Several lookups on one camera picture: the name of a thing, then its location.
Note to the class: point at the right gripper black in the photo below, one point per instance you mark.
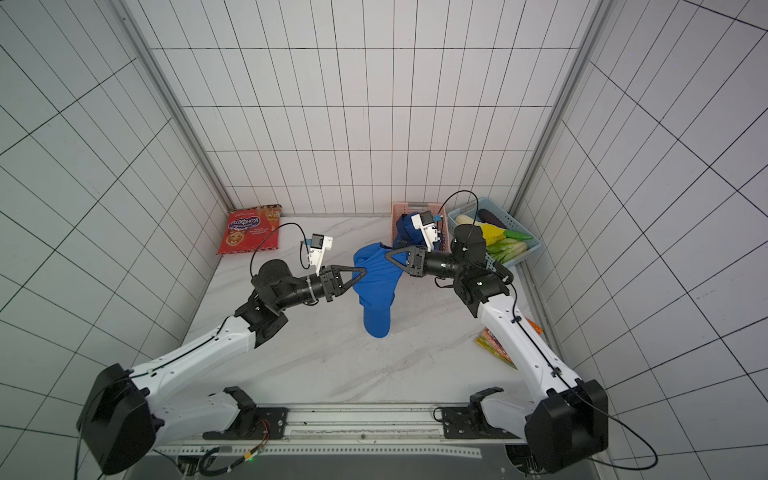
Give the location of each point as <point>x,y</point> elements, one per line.
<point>417,262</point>

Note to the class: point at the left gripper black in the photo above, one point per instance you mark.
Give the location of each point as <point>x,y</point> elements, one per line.
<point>330,285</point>

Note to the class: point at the blue baseball cap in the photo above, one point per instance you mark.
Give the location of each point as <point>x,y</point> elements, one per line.
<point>376,290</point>

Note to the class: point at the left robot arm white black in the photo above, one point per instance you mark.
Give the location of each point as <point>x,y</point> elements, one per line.
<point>130,411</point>

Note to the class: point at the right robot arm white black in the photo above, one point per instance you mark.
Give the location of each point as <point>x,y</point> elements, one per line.
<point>562,419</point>

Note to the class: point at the pink plastic basket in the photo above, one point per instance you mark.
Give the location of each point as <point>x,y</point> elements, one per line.
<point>399,208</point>

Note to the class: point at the yellow toy corn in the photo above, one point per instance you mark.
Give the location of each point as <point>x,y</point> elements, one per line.
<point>492,234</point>

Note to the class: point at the dark purple toy eggplant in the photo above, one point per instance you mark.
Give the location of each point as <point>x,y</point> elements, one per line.
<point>488,217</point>

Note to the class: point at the green toy vegetable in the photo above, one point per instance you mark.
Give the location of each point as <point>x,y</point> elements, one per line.
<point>512,245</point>

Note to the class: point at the red cookie snack bag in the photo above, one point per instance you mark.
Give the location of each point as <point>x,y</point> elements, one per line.
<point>253,229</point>

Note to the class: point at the light blue plastic basket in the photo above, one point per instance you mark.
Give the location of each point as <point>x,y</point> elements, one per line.
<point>505,214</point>

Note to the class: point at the colourful candy bag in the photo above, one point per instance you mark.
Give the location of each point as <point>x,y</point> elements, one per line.
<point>501,348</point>

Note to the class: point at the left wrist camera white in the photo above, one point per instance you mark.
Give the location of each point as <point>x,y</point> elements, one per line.
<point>317,246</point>

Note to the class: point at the aluminium mounting rail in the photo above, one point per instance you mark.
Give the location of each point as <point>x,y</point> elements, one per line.
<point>365,424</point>

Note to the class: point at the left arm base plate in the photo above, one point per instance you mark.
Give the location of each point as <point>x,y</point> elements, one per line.
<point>264,423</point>

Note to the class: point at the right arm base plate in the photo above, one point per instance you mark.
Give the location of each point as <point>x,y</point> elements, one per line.
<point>466,423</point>

